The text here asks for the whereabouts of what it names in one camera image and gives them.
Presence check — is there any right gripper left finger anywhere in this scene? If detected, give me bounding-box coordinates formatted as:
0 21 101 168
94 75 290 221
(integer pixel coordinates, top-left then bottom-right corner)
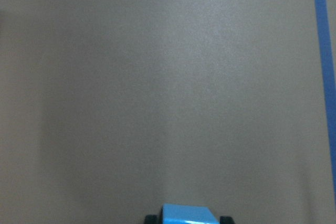
144 215 162 224

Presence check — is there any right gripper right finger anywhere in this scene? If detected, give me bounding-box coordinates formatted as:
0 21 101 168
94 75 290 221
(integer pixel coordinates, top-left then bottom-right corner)
219 216 234 224

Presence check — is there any small blue block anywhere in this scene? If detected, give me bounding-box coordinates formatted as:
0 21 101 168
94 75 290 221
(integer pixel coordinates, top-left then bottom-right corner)
162 204 219 224

